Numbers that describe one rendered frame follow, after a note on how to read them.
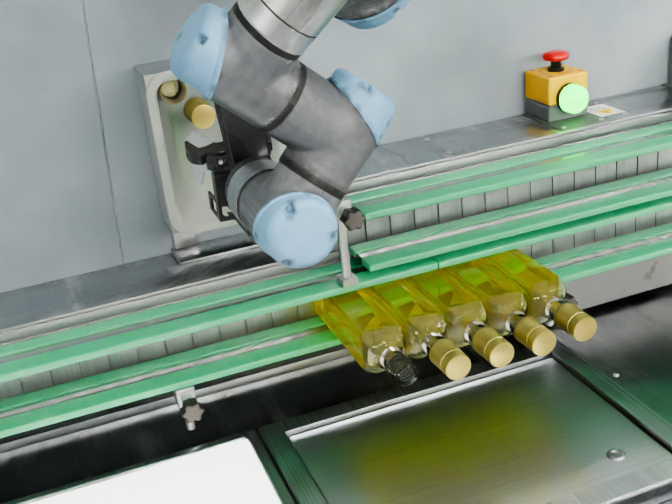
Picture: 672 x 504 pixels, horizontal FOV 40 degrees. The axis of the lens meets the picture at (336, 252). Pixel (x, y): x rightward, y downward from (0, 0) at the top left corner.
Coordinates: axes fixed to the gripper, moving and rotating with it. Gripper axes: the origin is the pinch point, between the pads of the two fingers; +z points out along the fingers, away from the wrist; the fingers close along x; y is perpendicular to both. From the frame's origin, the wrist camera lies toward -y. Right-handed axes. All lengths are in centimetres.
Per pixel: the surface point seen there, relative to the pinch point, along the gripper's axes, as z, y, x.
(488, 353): -27.8, 25.0, 23.7
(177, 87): 8.9, -4.2, -2.2
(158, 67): 8.6, -7.3, -4.4
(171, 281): 2.4, 20.3, -8.0
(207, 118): 6.5, 0.0, 0.7
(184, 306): -2.4, 22.1, -7.5
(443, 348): -25.7, 24.0, 18.8
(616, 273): 0, 35, 62
